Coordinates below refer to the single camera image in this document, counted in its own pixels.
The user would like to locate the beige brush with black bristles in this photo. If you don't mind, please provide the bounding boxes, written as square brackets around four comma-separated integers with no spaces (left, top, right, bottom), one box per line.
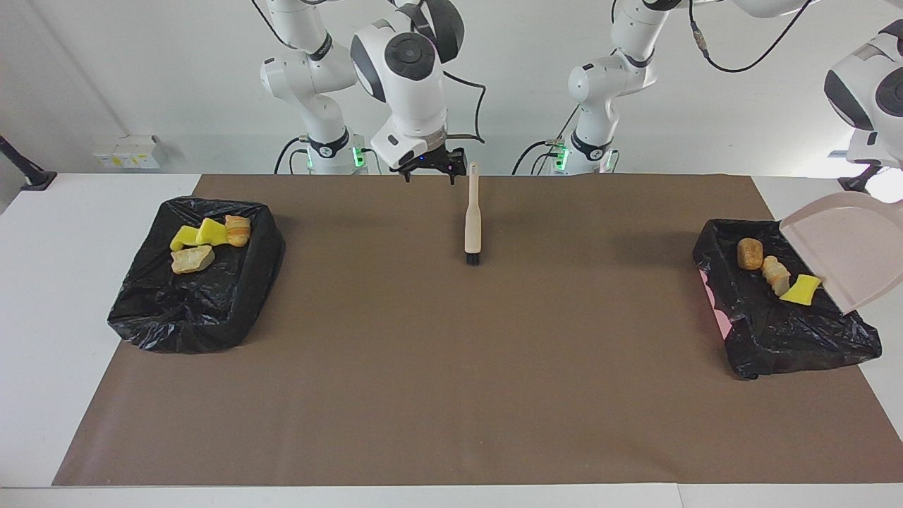
[463,162,483,267]

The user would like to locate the orange striped foam piece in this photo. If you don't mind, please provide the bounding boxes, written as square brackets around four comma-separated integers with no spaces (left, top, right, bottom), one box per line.
[224,214,252,248]

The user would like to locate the pale beige foam chunk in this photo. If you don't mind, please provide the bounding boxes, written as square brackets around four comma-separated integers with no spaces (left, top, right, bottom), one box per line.
[171,245,216,274]

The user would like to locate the brown oval foam nugget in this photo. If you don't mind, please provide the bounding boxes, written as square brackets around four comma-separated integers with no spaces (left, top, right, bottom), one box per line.
[737,238,765,271]

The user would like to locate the tan ridged foam piece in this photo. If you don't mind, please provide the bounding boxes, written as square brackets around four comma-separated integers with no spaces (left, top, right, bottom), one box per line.
[763,255,792,297]

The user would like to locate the small yellow green sponge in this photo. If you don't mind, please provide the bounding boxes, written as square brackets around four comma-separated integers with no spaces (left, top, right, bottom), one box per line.
[779,274,823,306]

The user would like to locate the beige plastic dustpan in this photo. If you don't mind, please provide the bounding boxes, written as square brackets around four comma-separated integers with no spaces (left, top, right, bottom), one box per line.
[779,191,903,315]

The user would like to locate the black bag lined pink bin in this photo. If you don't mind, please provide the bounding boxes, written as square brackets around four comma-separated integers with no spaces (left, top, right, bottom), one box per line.
[691,217,883,380]

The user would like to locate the brown table mat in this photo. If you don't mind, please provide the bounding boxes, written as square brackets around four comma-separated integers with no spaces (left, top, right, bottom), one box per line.
[53,174,903,486]

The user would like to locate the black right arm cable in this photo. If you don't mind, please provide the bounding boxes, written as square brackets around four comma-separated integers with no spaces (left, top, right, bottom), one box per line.
[443,69,489,145]

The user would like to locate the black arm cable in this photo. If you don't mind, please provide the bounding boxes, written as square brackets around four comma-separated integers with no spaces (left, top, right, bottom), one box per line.
[443,69,489,145]
[688,0,812,74]

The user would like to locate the white wall socket box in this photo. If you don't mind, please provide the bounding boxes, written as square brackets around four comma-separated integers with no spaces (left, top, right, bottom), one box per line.
[94,135,162,170]

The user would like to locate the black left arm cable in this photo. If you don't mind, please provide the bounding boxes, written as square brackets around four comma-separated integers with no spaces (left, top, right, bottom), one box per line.
[688,0,812,74]

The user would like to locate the black camera stand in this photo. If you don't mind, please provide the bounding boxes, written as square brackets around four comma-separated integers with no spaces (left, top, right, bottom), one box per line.
[838,164,884,198]
[0,135,59,191]

